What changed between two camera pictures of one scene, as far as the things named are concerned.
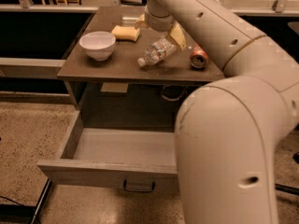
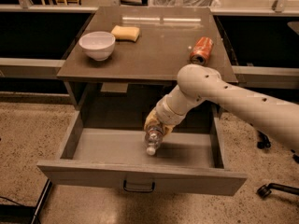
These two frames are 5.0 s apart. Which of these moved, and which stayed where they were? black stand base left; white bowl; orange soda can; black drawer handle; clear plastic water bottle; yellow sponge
Moved: clear plastic water bottle
Stayed: white bowl; yellow sponge; black stand base left; orange soda can; black drawer handle
